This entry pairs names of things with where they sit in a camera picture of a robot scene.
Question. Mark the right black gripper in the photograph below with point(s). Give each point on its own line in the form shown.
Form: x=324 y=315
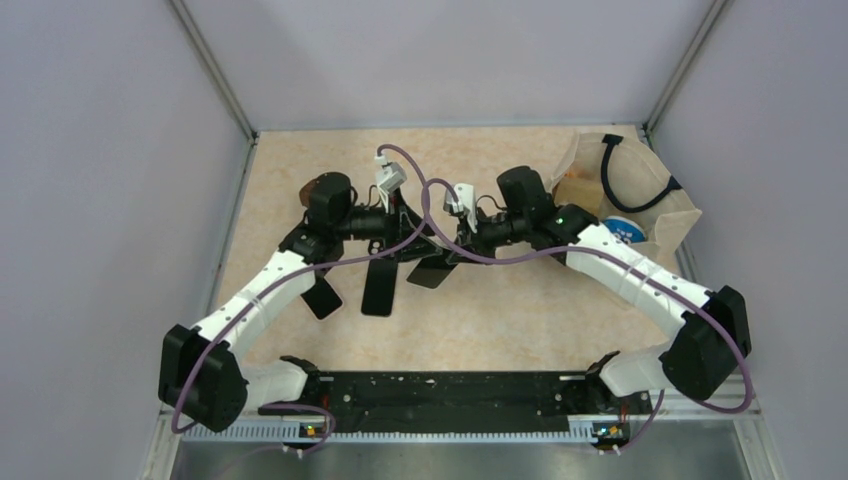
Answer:
x=472 y=242

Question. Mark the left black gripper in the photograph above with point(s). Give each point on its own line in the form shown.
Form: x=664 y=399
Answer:
x=405 y=222

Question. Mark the pink cased phone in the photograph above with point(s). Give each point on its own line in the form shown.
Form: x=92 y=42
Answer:
x=430 y=272

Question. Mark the black smartphone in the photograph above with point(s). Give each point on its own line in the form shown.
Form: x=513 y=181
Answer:
x=379 y=288

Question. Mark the white cased phone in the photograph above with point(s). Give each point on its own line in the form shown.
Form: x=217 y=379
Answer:
x=322 y=299

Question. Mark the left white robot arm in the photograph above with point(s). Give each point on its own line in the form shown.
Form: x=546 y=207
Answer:
x=201 y=375

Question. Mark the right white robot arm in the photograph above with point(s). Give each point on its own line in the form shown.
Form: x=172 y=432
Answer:
x=706 y=330

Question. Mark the white cup brown lid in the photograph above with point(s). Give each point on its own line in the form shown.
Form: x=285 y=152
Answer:
x=305 y=194

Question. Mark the beige tote bag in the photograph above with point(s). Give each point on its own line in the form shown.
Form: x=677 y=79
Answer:
x=611 y=175

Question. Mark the blue white round tin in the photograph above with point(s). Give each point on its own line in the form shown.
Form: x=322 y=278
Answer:
x=625 y=229

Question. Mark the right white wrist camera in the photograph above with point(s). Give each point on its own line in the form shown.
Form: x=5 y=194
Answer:
x=460 y=202

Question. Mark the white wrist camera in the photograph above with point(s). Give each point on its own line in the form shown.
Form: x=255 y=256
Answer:
x=460 y=202
x=390 y=175

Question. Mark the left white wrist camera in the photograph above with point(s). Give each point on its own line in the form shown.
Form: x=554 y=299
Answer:
x=390 y=175

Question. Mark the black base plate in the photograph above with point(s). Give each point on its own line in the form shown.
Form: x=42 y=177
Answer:
x=463 y=402

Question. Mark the grey slotted cable duct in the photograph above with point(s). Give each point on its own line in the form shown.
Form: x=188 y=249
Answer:
x=280 y=431

